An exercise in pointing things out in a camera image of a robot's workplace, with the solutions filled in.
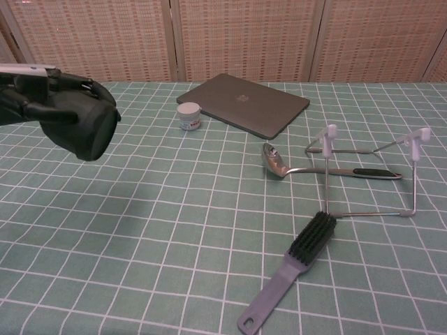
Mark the grey brush with black bristles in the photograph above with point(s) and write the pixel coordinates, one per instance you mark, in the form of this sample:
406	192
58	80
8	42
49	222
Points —
291	268

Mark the green checked tablecloth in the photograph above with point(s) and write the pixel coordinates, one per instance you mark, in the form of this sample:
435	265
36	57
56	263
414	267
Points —
157	227

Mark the woven bamboo folding screen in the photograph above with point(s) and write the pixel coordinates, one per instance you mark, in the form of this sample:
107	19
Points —
244	38

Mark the grey closed laptop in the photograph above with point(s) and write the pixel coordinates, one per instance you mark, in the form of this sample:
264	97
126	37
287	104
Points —
244	104

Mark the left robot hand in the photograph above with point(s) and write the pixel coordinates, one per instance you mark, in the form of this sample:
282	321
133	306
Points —
21	94

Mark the dark green dome object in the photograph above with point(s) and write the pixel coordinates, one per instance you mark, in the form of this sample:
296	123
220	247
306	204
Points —
87	136

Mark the small white jar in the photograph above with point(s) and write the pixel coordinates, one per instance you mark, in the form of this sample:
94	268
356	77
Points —
189	117

